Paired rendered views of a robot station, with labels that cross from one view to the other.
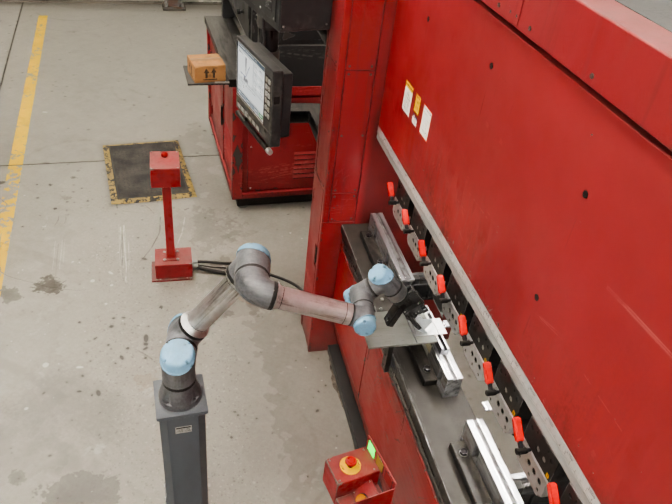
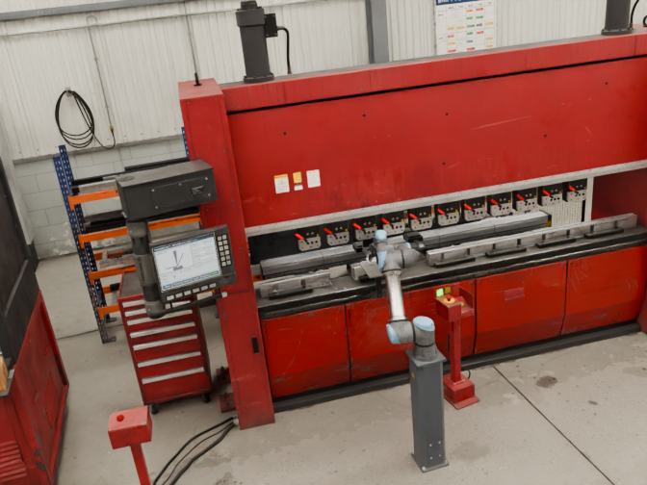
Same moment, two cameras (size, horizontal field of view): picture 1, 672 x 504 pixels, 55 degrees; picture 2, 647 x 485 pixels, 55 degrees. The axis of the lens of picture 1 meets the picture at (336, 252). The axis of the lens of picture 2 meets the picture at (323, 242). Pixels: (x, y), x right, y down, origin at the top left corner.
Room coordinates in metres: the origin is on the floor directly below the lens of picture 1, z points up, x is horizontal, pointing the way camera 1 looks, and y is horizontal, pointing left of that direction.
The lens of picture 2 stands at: (1.70, 3.63, 2.80)
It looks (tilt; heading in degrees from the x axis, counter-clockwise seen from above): 22 degrees down; 276
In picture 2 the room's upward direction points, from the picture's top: 6 degrees counter-clockwise
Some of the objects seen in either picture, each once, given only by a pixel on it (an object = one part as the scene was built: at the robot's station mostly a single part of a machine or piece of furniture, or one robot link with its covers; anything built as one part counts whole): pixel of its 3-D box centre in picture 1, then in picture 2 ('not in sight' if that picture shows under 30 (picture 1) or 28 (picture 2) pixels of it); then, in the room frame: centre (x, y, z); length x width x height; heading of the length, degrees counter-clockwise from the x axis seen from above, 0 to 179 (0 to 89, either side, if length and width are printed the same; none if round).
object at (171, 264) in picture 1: (168, 216); (142, 474); (3.13, 1.01, 0.41); 0.25 x 0.20 x 0.83; 107
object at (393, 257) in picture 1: (389, 252); (295, 283); (2.36, -0.24, 0.92); 0.50 x 0.06 x 0.10; 17
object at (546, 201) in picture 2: not in sight; (549, 193); (0.51, -0.80, 1.26); 0.15 x 0.09 x 0.17; 17
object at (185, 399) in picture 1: (179, 386); (425, 346); (1.53, 0.50, 0.82); 0.15 x 0.15 x 0.10
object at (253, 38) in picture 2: not in sight; (264, 39); (2.38, -0.37, 2.53); 0.33 x 0.25 x 0.47; 17
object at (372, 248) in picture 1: (373, 252); (290, 293); (2.39, -0.17, 0.89); 0.30 x 0.05 x 0.03; 17
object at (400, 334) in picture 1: (396, 328); (376, 268); (1.79, -0.26, 1.00); 0.26 x 0.18 x 0.01; 107
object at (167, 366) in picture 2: not in sight; (168, 339); (3.37, -0.30, 0.50); 0.50 x 0.50 x 1.00; 17
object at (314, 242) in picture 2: (410, 205); (307, 236); (2.24, -0.28, 1.26); 0.15 x 0.09 x 0.17; 17
